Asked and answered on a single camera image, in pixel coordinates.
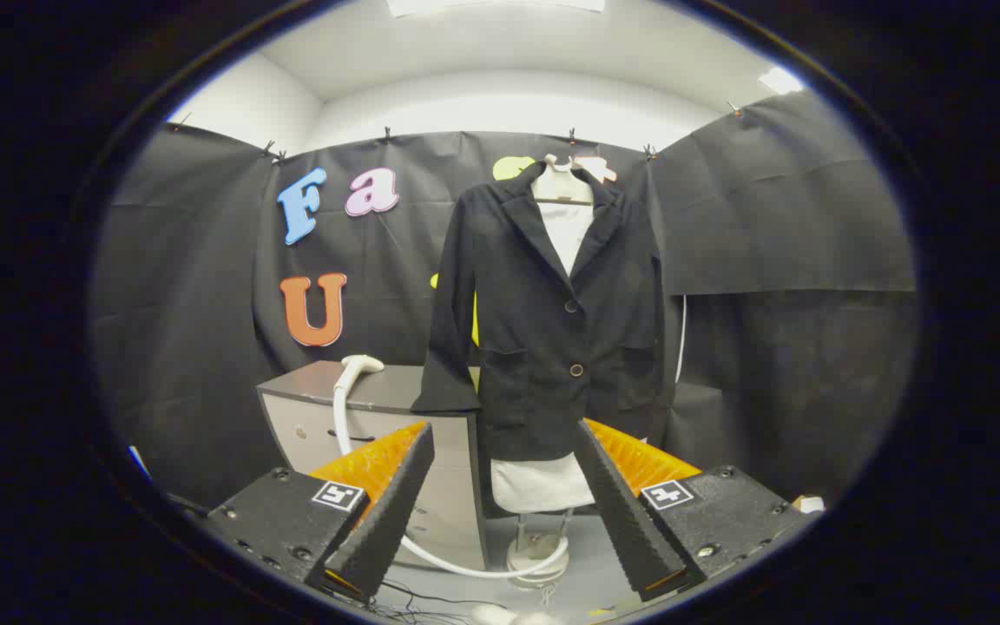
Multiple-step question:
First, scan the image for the white mannequin torso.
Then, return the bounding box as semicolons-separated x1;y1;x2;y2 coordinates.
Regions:
491;155;618;515

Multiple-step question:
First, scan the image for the grey drawer cabinet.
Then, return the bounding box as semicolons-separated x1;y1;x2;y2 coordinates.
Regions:
257;360;490;572

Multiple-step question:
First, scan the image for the white garment steamer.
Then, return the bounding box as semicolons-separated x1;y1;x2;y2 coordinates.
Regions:
332;354;570;581

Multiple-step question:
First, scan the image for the black jacket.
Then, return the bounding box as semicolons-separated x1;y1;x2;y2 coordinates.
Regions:
411;180;666;463

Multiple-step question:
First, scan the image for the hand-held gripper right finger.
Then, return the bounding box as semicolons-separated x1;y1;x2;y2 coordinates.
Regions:
576;418;800;602

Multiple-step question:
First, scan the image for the black backdrop cloth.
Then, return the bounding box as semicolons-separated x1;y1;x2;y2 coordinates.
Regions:
90;91;918;509

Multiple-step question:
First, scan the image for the mannequin stand base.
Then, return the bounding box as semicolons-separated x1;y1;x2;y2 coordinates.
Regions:
507;512;570;591

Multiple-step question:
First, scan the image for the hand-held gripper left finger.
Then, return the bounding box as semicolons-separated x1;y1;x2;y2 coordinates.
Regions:
205;422;436;602

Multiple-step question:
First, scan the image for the long ceiling light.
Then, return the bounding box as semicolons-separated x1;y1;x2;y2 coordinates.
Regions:
385;0;607;18

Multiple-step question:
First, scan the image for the small ceiling light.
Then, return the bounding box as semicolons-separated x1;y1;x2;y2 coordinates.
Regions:
758;67;805;95

